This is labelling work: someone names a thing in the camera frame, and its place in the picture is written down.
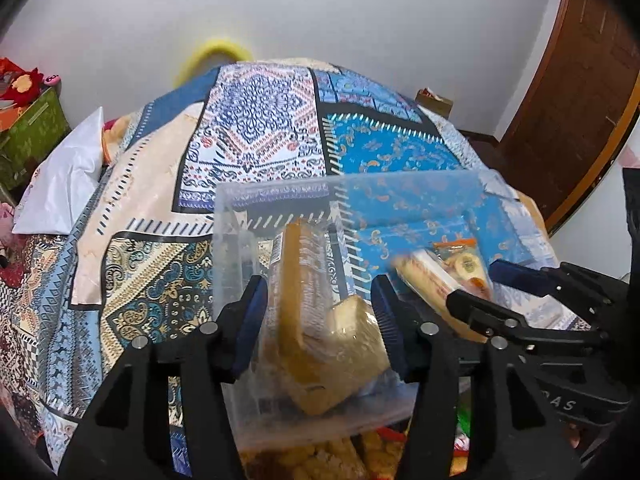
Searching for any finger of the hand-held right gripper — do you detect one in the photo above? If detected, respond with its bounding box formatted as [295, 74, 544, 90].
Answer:
[489, 258, 629, 329]
[446, 289, 607, 357]

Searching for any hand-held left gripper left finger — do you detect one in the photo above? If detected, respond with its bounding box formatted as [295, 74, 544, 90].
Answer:
[57, 275, 271, 480]

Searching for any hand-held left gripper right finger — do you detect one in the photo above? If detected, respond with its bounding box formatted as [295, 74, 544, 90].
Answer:
[370, 274, 586, 480]

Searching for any orange-topped biscuit packet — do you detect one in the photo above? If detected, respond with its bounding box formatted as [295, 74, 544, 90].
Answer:
[392, 239, 497, 342]

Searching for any tan cake packet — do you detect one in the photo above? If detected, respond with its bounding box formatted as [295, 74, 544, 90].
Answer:
[257, 220, 394, 417]

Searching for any clear plastic container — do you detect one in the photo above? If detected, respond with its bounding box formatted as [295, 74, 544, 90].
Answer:
[212, 169, 502, 453]

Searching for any green snack packet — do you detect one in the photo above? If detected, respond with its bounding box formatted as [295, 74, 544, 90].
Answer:
[451, 399, 474, 477]

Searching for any orange puffed snack packet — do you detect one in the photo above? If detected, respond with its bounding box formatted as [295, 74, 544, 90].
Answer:
[360, 429, 407, 480]

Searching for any yellow puffed snack packet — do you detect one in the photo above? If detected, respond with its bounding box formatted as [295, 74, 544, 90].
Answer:
[239, 437, 362, 480]

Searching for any cardboard box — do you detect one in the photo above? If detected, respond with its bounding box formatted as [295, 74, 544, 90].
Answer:
[415, 87, 454, 117]

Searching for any brown wooden door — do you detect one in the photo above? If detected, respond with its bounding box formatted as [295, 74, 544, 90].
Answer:
[492, 0, 640, 235]

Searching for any patterned patchwork blanket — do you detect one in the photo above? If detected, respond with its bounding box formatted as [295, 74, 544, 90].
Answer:
[0, 57, 566, 480]

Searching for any orange patterned pillow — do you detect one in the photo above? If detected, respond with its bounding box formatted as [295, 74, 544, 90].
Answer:
[100, 117, 127, 167]

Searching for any white pillow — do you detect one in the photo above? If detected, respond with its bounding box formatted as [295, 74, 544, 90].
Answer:
[12, 106, 108, 236]

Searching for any pink plush toy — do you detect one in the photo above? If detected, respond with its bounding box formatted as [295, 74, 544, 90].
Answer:
[0, 200, 17, 271]

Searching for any green storage box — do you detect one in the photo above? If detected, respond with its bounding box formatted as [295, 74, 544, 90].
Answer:
[0, 87, 72, 192]

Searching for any red plush toy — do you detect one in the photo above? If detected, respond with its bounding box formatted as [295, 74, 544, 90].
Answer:
[0, 56, 63, 105]

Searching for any yellow ring cushion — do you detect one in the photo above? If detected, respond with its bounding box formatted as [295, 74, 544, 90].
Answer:
[172, 35, 256, 88]

